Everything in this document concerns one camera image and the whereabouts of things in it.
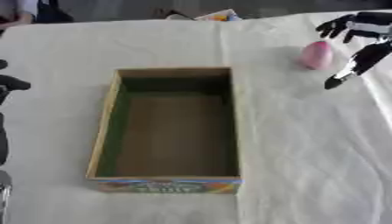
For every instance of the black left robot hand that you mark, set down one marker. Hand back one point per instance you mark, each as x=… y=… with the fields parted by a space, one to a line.
x=10 y=84

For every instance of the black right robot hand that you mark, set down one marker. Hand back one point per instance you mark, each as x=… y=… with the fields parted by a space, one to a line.
x=368 y=57

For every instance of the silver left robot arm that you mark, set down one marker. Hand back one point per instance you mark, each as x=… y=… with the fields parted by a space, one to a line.
x=4 y=189

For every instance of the open cardboard box green inside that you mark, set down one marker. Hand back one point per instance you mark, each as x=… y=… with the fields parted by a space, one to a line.
x=168 y=128

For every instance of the pink egg-shaped toy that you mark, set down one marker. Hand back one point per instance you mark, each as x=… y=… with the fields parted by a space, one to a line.
x=316 y=55

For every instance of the person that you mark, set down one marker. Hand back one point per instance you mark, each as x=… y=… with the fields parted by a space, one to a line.
x=18 y=13

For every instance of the dark bag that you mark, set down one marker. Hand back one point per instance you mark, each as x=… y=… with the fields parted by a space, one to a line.
x=53 y=13

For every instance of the colourful printed package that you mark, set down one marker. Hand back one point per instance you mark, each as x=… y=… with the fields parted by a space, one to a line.
x=220 y=16

